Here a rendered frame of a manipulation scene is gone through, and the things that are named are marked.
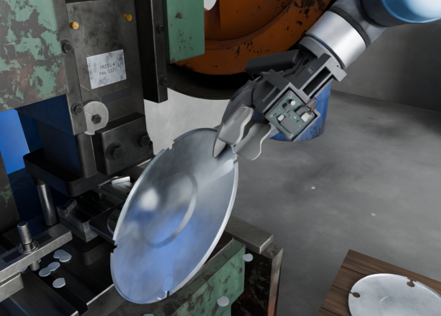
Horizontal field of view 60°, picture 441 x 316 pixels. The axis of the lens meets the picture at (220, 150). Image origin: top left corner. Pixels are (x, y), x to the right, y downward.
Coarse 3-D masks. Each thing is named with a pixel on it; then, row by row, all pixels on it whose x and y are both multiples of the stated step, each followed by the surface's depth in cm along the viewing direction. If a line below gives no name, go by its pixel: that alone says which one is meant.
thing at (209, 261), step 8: (112, 208) 77; (120, 208) 76; (96, 216) 75; (104, 216) 75; (112, 216) 74; (96, 224) 72; (104, 224) 72; (112, 224) 72; (96, 232) 71; (104, 232) 70; (112, 232) 70; (224, 232) 70; (112, 240) 69; (224, 240) 68; (232, 240) 69; (216, 248) 66; (224, 248) 67; (216, 256) 65; (208, 264) 64; (200, 272) 63; (192, 280) 61
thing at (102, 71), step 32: (96, 0) 58; (128, 0) 63; (96, 32) 60; (128, 32) 64; (96, 64) 61; (128, 64) 66; (96, 96) 63; (128, 96) 68; (96, 128) 63; (128, 128) 66; (64, 160) 68; (96, 160) 66; (128, 160) 68
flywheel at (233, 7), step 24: (216, 0) 89; (240, 0) 85; (264, 0) 81; (288, 0) 78; (312, 0) 72; (336, 0) 71; (216, 24) 91; (240, 24) 87; (264, 24) 83; (288, 24) 76; (312, 24) 73; (216, 48) 90; (240, 48) 85; (264, 48) 81; (288, 48) 78; (216, 72) 92; (240, 72) 88
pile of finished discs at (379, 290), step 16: (352, 288) 114; (368, 288) 114; (384, 288) 114; (400, 288) 114; (416, 288) 114; (352, 304) 109; (368, 304) 109; (384, 304) 108; (400, 304) 108; (416, 304) 108; (432, 304) 109
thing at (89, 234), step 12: (84, 192) 82; (96, 192) 82; (108, 192) 82; (120, 192) 82; (60, 204) 78; (84, 204) 78; (96, 204) 78; (108, 204) 78; (60, 216) 78; (72, 216) 75; (84, 216) 75; (72, 228) 76; (84, 228) 73
